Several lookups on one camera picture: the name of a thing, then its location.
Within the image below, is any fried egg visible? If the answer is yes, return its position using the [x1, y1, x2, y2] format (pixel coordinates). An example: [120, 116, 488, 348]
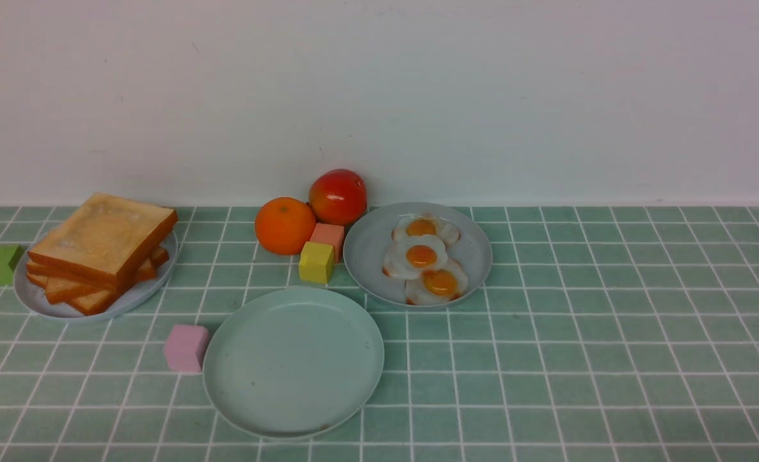
[404, 259, 469, 306]
[382, 235, 448, 280]
[391, 214, 461, 248]

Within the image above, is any grey plate with bread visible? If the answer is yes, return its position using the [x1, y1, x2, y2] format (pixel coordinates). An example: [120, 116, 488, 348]
[12, 231, 180, 324]

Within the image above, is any pink cube block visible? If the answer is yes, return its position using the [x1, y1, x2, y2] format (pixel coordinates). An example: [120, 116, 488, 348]
[163, 324, 209, 374]

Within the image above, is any red tomato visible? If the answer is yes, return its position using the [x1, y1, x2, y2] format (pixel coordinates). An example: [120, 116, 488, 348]
[308, 169, 368, 227]

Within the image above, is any green empty plate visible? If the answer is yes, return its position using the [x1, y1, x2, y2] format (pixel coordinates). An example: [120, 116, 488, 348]
[203, 287, 385, 440]

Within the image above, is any green cube block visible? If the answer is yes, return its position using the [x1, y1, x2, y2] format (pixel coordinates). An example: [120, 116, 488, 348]
[0, 244, 25, 286]

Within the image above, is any yellow cube block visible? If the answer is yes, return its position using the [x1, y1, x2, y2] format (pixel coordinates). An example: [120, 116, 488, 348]
[299, 241, 336, 284]

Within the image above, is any grey plate with eggs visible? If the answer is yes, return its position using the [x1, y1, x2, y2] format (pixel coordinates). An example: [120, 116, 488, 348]
[342, 202, 493, 308]

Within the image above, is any salmon cube block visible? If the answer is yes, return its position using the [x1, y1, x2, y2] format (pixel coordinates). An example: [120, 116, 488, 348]
[309, 223, 346, 263]

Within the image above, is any orange fruit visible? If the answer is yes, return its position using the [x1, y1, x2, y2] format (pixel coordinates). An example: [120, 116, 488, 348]
[254, 197, 317, 255]

